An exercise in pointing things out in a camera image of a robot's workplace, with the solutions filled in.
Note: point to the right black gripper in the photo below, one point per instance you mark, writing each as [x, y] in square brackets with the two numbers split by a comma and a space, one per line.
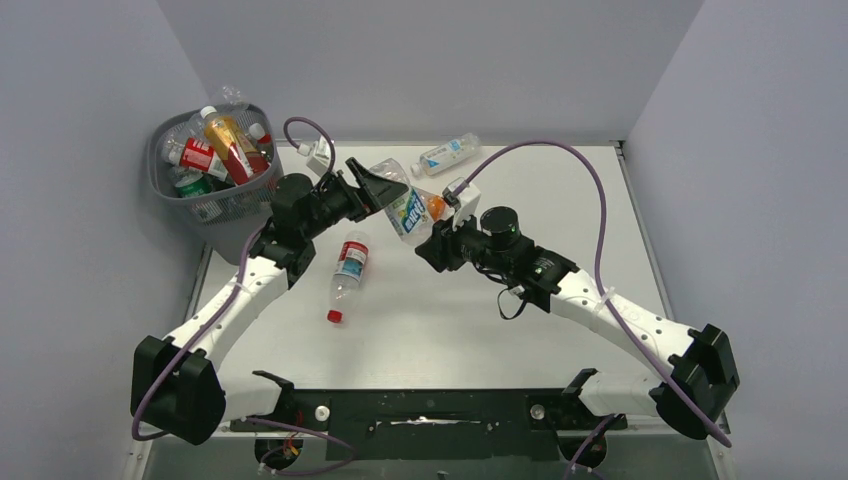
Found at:
[440, 249]

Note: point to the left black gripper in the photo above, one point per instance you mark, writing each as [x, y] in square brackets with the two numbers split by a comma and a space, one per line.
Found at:
[373, 193]

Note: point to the clear bottle blue green label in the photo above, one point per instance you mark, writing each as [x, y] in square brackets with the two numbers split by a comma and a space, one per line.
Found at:
[409, 214]

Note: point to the clear bottle red teal label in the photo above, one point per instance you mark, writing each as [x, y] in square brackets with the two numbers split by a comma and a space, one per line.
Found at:
[346, 281]

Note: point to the clear bottle white blue label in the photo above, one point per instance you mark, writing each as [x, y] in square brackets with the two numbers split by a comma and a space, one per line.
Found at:
[446, 156]

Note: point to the brown tea bottle red base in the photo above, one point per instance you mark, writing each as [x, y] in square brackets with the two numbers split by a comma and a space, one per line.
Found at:
[241, 159]

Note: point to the clear unlabelled bottle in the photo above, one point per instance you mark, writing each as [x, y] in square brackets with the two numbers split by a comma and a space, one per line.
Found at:
[227, 100]

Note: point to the clear bottle green white label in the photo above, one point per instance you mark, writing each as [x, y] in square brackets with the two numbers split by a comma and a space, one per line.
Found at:
[189, 183]

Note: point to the clear bottle red white label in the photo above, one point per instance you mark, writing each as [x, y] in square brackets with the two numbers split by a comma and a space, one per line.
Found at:
[194, 154]

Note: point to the orange tinted bottle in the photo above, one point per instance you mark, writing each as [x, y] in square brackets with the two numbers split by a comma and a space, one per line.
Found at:
[437, 207]

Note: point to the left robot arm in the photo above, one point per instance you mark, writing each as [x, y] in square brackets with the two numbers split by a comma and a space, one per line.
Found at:
[175, 387]

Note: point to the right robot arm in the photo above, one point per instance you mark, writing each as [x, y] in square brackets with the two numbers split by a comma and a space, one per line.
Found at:
[694, 373]

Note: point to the grey mesh waste bin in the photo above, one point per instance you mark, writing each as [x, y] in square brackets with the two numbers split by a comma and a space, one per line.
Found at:
[222, 219]

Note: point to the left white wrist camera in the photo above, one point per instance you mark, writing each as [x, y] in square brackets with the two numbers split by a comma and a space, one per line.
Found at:
[317, 155]

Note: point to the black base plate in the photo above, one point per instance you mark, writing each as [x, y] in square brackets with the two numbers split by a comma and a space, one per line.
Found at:
[476, 424]

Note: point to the aluminium frame rail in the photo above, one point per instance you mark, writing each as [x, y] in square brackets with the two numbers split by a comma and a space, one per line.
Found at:
[194, 414]

